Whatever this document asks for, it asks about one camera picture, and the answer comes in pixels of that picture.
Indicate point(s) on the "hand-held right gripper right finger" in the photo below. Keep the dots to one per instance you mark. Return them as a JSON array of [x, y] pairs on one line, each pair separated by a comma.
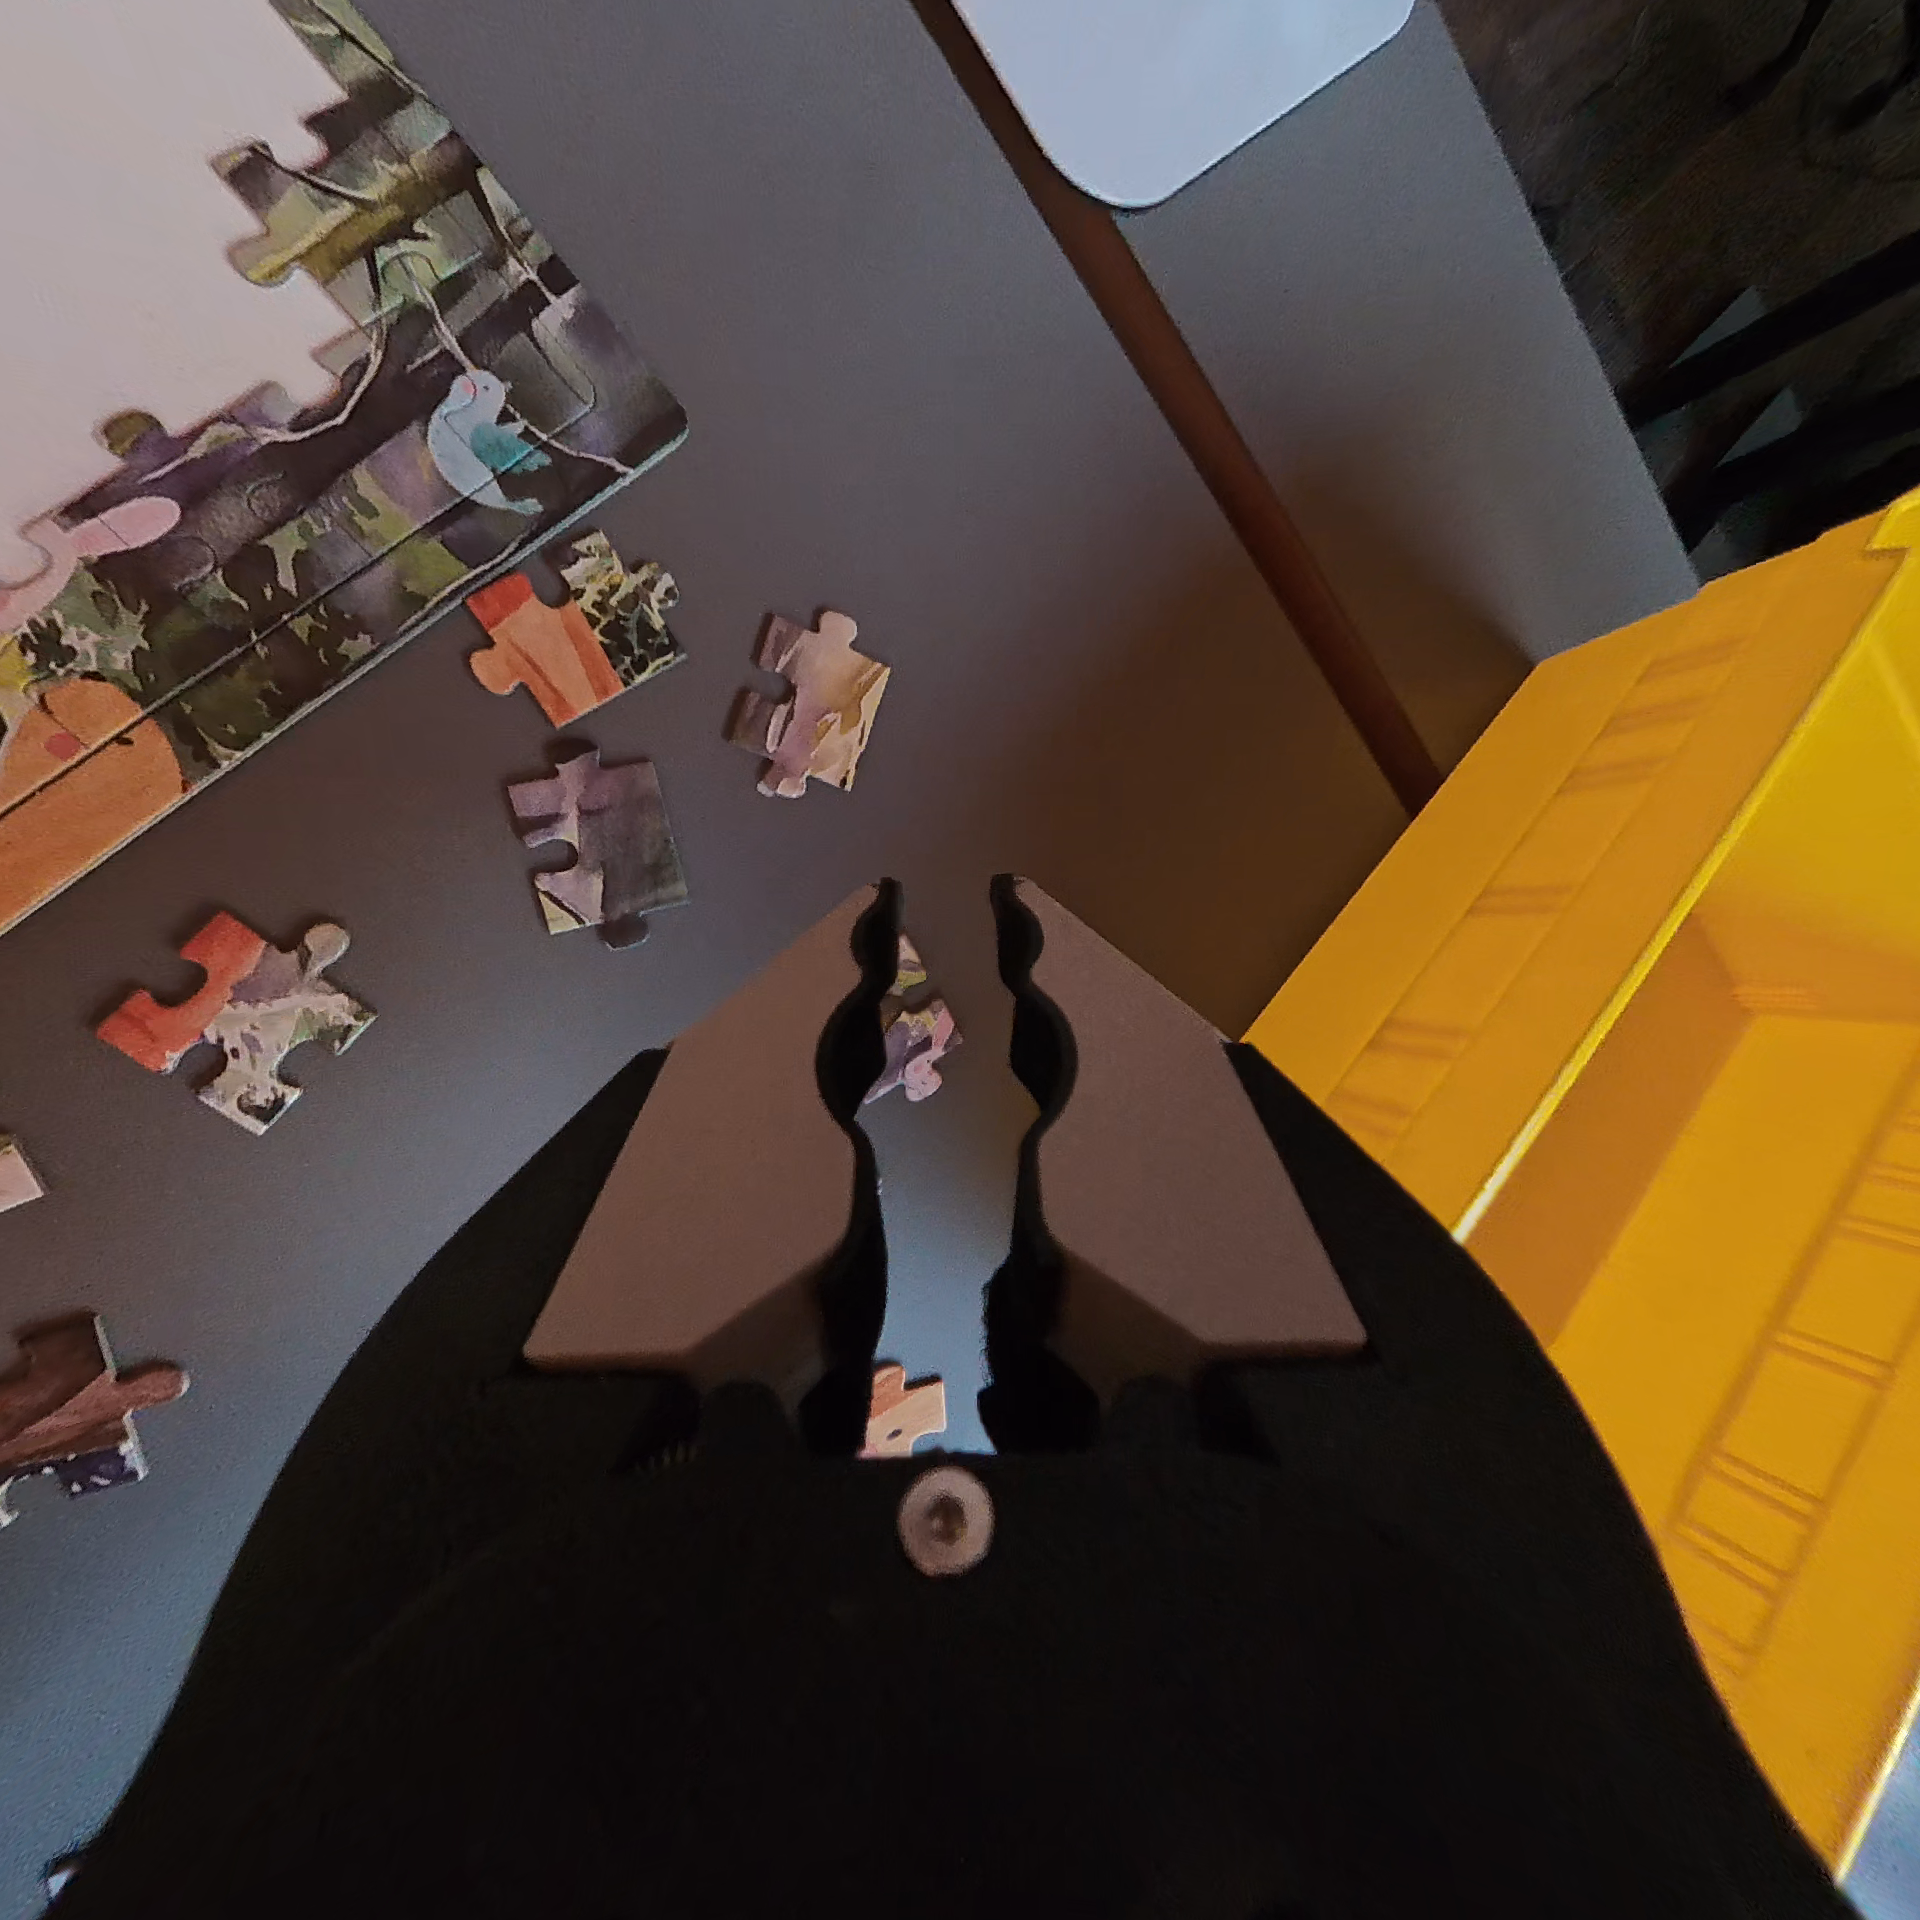
[[1187, 1201]]

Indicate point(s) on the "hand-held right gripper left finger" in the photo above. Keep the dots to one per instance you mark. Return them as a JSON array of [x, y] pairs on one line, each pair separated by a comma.
[[707, 1201]]

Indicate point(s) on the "yellow plastic bin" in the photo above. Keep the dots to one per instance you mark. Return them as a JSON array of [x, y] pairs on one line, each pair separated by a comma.
[[1650, 977]]

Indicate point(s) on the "partly assembled jigsaw puzzle board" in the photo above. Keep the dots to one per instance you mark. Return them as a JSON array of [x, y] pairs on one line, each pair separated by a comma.
[[151, 228]]

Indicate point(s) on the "white stand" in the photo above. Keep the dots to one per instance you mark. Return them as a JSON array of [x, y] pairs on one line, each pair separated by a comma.
[[1187, 77]]

